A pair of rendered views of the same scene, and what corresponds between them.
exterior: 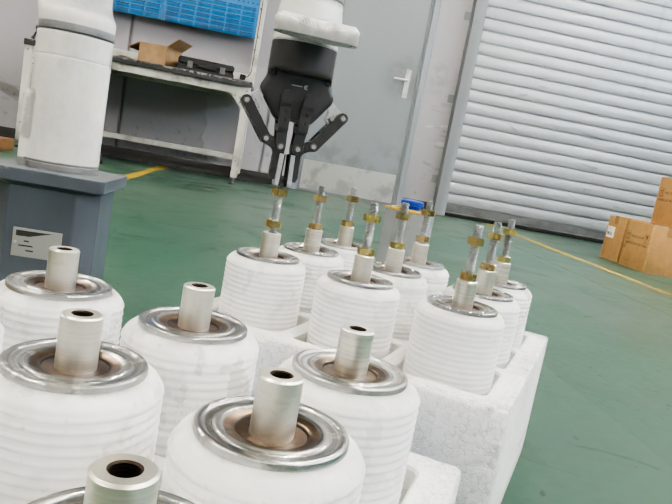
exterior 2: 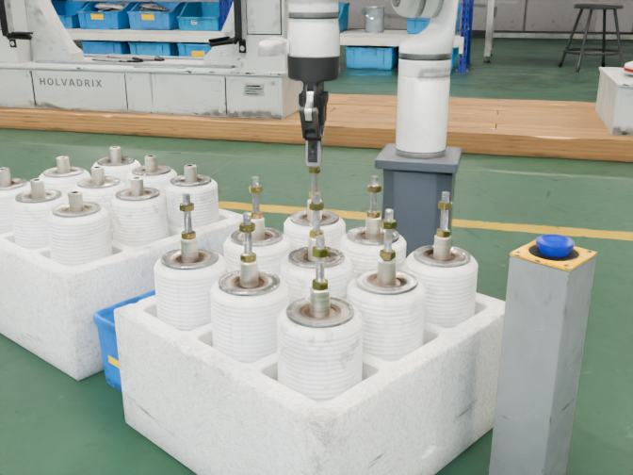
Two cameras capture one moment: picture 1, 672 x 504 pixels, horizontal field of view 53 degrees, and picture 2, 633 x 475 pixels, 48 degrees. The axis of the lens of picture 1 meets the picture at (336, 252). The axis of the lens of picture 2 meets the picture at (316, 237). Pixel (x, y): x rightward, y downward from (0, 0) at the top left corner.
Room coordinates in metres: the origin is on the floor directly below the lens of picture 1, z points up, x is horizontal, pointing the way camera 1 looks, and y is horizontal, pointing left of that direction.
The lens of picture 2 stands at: (1.19, -0.89, 0.59)
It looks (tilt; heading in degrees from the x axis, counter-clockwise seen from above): 19 degrees down; 112
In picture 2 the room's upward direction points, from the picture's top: straight up
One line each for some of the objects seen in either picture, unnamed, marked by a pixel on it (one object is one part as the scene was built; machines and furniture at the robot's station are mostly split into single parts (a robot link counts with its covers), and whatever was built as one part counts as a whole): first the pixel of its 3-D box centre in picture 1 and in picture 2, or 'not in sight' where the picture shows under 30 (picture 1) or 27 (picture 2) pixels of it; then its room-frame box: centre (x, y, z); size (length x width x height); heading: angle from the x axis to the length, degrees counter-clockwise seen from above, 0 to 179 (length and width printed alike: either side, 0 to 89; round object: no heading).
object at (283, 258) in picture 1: (268, 256); (315, 219); (0.79, 0.08, 0.25); 0.08 x 0.08 x 0.01
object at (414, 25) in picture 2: not in sight; (433, 18); (-0.09, 4.63, 0.36); 0.50 x 0.38 x 0.21; 98
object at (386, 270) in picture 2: (419, 254); (386, 271); (0.97, -0.12, 0.26); 0.02 x 0.02 x 0.03
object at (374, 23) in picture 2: not in sight; (374, 19); (-0.51, 4.50, 0.35); 0.16 x 0.15 x 0.19; 8
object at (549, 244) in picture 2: (411, 206); (554, 247); (1.15, -0.11, 0.32); 0.04 x 0.04 x 0.02
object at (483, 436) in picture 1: (369, 388); (316, 365); (0.86, -0.08, 0.09); 0.39 x 0.39 x 0.18; 68
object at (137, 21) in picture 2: not in sight; (161, 15); (-2.31, 4.33, 0.36); 0.50 x 0.38 x 0.21; 98
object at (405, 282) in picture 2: (417, 263); (386, 282); (0.97, -0.12, 0.25); 0.08 x 0.08 x 0.01
